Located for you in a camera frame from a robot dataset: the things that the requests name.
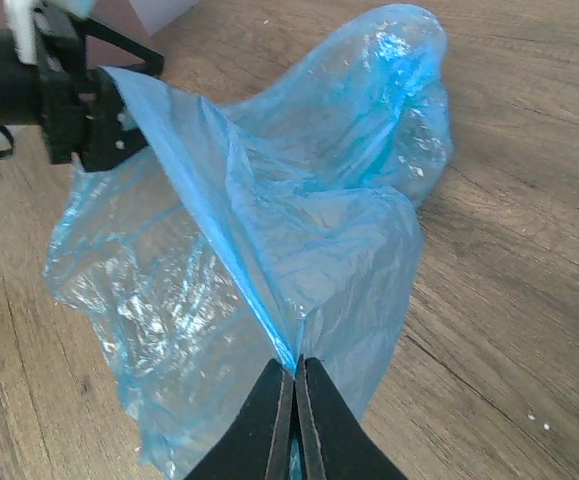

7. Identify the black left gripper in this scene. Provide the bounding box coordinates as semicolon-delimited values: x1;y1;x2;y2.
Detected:
33;4;165;172

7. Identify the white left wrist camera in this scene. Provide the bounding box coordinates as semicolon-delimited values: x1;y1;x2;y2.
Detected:
3;0;96;66

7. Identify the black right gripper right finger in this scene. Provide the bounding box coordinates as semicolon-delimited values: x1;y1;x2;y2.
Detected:
294;357;405;480

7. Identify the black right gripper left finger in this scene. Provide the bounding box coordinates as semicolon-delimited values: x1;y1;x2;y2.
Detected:
186;359;294;480

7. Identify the blue translucent trash bag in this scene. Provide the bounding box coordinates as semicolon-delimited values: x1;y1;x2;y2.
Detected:
44;4;453;479

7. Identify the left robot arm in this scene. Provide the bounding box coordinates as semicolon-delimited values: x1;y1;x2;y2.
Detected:
0;1;164;172

